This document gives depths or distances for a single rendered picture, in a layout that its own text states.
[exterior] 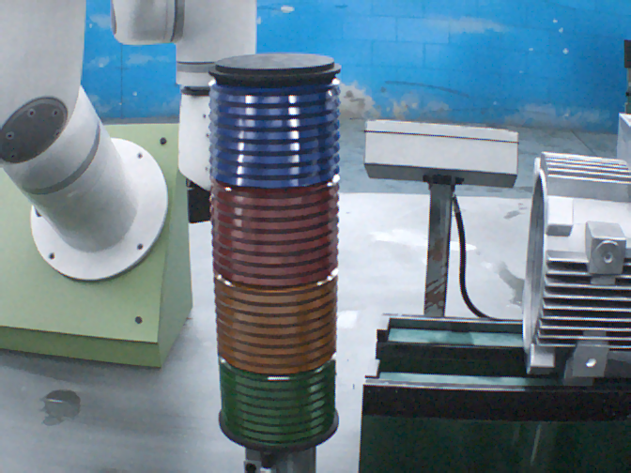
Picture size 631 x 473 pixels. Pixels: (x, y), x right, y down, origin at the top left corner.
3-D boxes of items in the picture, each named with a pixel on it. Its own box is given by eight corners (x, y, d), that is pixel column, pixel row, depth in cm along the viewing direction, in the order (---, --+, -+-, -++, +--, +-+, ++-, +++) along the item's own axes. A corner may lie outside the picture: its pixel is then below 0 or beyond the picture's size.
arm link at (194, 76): (164, 58, 87) (164, 84, 88) (192, 66, 80) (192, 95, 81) (234, 51, 91) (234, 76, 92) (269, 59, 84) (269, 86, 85)
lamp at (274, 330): (345, 327, 44) (346, 246, 43) (327, 381, 39) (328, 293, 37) (233, 317, 45) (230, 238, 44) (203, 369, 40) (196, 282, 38)
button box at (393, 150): (514, 189, 94) (515, 144, 95) (518, 175, 87) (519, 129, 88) (367, 178, 97) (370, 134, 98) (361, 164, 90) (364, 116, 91)
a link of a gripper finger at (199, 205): (178, 160, 95) (180, 217, 97) (188, 167, 92) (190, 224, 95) (204, 157, 96) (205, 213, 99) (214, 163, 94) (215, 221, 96)
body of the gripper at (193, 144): (166, 75, 89) (167, 173, 92) (199, 87, 80) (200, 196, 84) (229, 68, 92) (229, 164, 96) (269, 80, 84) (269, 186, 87)
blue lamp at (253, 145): (347, 159, 41) (348, 69, 40) (329, 193, 36) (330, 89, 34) (228, 153, 42) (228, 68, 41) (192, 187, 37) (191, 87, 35)
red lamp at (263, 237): (346, 246, 43) (347, 159, 41) (328, 293, 37) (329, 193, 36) (230, 238, 44) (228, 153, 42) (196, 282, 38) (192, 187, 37)
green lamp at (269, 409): (343, 399, 46) (345, 327, 44) (325, 456, 40) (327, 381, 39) (237, 389, 47) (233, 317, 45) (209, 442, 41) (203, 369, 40)
